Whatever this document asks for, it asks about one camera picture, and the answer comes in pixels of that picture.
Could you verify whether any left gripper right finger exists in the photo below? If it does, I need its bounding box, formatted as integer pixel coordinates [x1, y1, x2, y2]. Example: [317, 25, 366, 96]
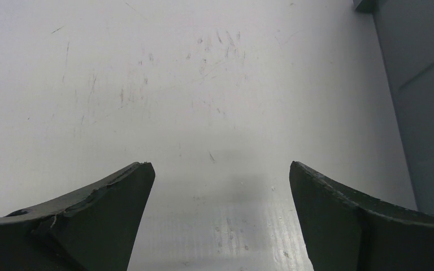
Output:
[289, 161, 434, 270]

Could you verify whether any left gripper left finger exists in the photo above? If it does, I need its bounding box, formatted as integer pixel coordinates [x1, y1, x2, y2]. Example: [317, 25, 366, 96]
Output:
[0, 163, 155, 270]

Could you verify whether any grey plastic storage bin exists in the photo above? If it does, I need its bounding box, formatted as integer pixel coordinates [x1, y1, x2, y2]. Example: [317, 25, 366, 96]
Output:
[353, 0, 434, 215]

